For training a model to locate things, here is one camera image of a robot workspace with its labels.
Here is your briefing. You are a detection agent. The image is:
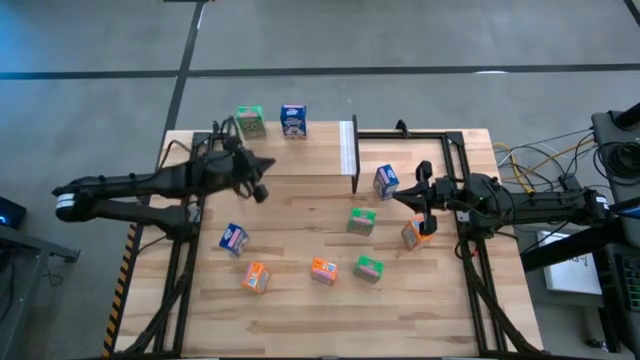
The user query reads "dark keyboard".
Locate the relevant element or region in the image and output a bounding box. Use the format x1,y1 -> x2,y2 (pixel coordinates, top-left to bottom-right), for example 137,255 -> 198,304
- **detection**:
613,252 -> 640,312

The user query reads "orange Frosted Mini Wheats box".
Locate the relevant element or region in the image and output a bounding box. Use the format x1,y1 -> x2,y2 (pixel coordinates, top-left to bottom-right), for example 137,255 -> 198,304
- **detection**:
310,256 -> 339,287
400,214 -> 434,252
240,260 -> 272,295

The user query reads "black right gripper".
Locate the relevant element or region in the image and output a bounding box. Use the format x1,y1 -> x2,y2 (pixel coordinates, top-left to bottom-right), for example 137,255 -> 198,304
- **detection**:
392,160 -> 461,237

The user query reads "black device with blue light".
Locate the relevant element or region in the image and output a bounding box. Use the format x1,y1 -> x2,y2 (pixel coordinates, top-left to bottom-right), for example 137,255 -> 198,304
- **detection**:
0,196 -> 28,231

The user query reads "dark grey equipment cabinet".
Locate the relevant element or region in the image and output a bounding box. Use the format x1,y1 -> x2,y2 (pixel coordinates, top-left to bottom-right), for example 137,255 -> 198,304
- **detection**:
591,102 -> 640,201

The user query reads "grey side table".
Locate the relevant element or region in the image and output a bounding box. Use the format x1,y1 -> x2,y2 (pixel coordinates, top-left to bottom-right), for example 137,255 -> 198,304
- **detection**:
0,224 -> 81,359

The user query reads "blue Frosted Flakes cereal box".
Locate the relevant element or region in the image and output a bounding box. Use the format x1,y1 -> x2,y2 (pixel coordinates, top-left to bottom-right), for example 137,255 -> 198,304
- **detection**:
372,163 -> 401,201
218,222 -> 251,258
279,103 -> 308,140

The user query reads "blue lit screen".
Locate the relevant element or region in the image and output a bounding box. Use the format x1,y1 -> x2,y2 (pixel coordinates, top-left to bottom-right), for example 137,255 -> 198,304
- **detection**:
606,197 -> 640,221

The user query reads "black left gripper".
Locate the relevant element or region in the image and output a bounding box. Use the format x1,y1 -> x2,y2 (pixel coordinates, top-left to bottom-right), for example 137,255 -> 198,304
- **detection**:
199,118 -> 277,204

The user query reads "coiled black cable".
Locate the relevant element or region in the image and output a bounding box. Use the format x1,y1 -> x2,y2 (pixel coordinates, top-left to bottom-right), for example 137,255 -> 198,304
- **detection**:
593,141 -> 640,180

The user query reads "yellow black hazard tape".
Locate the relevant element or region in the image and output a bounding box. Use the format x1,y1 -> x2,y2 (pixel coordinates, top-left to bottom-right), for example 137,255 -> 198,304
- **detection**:
101,222 -> 139,359

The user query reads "black aluminium rig frame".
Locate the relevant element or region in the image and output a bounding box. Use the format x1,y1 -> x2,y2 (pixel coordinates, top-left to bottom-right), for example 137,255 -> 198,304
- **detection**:
117,119 -> 541,359

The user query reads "orange cable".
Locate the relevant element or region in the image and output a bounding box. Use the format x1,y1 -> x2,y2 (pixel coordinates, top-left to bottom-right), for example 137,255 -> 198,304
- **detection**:
499,137 -> 599,181

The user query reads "green Apple Jacks cereal box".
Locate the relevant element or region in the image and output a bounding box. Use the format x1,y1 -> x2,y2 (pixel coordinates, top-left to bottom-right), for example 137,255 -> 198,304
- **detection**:
352,255 -> 386,285
235,104 -> 268,141
346,207 -> 377,237

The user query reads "yellow cable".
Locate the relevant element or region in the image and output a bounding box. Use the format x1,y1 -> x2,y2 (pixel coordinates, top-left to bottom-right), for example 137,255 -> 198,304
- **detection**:
492,142 -> 536,196

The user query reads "white sheet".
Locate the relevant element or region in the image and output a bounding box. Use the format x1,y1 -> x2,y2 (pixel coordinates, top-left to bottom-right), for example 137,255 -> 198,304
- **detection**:
535,230 -> 604,296

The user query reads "black slanted beam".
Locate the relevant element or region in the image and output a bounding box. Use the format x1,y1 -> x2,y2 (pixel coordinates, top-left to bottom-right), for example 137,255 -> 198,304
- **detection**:
519,199 -> 640,274

